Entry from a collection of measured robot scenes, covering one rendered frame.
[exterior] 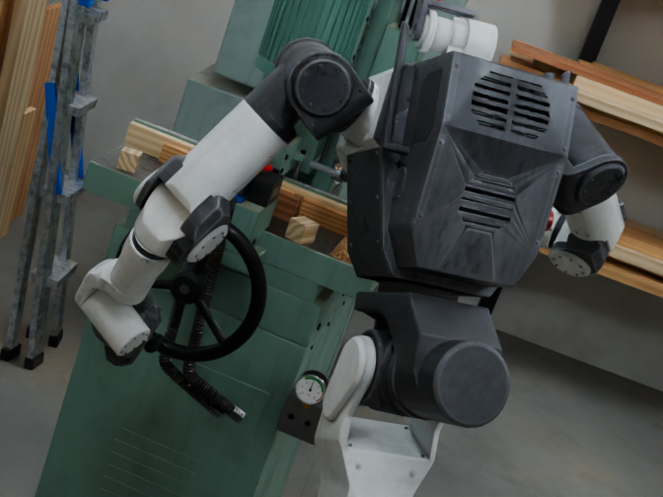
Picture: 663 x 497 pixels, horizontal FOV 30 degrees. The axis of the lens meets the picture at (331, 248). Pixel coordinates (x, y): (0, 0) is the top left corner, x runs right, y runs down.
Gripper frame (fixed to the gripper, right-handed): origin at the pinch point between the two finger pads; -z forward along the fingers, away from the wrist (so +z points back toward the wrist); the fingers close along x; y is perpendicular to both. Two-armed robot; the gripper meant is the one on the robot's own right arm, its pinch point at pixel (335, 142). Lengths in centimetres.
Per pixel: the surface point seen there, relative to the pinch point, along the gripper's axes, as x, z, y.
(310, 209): 16.9, -2.7, 17.0
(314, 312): 32.4, 7.0, 3.0
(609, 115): -14, 54, 209
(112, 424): 72, -24, 7
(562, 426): 91, 80, 199
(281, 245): 22.4, -3.2, 2.0
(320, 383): 43.4, 13.4, -2.1
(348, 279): 23.7, 11.1, 2.2
